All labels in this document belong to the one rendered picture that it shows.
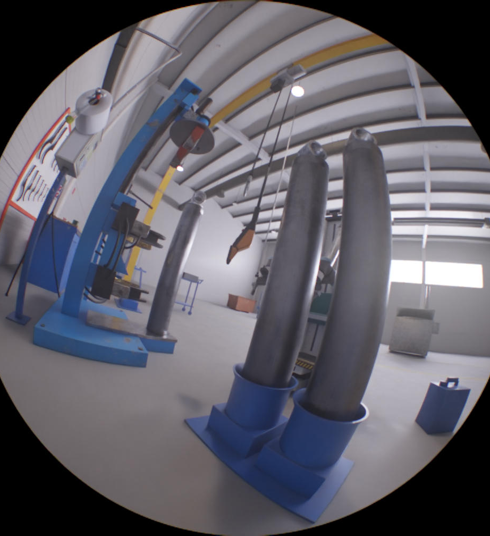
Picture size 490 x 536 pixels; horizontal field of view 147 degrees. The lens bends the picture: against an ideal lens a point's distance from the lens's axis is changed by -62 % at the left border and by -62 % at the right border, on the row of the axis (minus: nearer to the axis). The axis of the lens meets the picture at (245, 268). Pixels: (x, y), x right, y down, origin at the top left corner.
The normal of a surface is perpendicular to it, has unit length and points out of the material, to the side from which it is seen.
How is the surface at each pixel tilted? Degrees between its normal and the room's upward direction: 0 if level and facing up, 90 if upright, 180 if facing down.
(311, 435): 90
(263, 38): 173
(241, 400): 90
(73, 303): 90
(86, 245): 90
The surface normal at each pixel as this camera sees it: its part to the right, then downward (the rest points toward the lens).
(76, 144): 0.69, 0.05
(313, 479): -0.68, -0.31
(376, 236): -0.27, -0.25
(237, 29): -0.18, 0.98
